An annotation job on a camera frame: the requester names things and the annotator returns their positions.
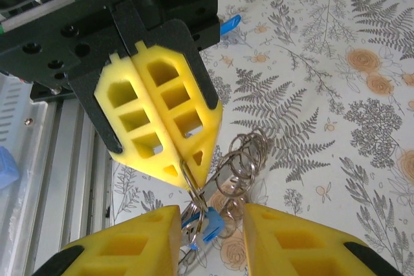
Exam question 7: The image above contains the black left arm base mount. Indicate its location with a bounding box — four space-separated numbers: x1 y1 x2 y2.
29 80 80 103

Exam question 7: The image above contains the small clear plastic item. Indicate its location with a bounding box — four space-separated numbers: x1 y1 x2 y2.
0 145 21 191

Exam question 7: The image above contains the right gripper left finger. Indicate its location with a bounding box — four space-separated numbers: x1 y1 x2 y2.
32 204 182 276

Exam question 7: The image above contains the key with blue tag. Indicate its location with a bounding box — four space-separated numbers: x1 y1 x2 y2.
221 14 243 36
176 158 234 276

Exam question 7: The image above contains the aluminium front rail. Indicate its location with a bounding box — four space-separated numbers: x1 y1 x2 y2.
19 94 114 276

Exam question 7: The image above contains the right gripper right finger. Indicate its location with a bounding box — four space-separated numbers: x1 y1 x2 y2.
242 203 404 276

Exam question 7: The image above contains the grey slotted cable duct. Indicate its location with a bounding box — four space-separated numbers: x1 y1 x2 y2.
0 72 49 147

